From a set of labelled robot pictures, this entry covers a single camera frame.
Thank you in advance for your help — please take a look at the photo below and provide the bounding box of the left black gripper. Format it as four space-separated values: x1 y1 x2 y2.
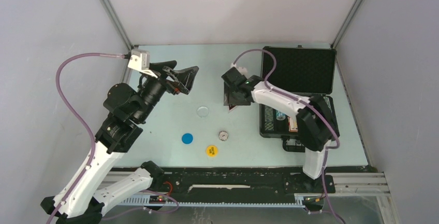
134 61 198 123

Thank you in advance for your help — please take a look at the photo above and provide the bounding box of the clear round dealer button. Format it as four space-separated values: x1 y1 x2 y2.
196 106 210 118

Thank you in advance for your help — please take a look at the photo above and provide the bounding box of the triangular all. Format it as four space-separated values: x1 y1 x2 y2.
227 104 240 113

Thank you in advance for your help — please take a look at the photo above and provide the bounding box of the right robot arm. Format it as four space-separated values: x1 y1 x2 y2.
221 66 340 192

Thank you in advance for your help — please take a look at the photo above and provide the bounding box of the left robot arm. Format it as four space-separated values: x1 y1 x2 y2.
41 61 199 223

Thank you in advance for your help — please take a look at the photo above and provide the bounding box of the black poker set case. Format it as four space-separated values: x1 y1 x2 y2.
259 46 339 153

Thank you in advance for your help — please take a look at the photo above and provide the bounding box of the grey poker chip stack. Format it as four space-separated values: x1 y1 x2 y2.
218 130 229 141

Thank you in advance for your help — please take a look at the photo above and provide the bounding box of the light blue chip row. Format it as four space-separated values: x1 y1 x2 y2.
275 110 286 121

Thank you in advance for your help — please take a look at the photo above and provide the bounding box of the red card deck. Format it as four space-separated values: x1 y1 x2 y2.
288 117 298 133

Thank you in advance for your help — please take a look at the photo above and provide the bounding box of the yellow round button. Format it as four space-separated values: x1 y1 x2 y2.
206 145 218 157

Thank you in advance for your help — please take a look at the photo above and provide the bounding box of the blue round button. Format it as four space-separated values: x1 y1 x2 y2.
181 133 194 144

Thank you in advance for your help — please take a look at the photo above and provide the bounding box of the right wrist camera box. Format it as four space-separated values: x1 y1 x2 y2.
231 64 249 78

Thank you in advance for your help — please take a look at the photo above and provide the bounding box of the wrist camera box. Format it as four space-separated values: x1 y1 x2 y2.
231 64 249 78
127 49 150 72

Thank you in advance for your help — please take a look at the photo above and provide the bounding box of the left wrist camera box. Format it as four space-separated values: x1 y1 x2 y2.
127 49 150 72

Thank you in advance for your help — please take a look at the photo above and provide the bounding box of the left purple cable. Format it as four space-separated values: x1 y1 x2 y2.
46 52 129 224

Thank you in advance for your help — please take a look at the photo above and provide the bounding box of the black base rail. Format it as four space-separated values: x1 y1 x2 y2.
151 167 335 206

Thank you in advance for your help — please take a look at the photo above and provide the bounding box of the left aluminium frame post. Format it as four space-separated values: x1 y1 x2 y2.
99 0 133 50

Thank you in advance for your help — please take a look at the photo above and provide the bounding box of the aluminium frame post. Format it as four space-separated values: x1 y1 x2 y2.
99 0 133 50
331 0 364 49

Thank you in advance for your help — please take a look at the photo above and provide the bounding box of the right aluminium frame post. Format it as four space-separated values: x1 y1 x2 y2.
331 0 364 49

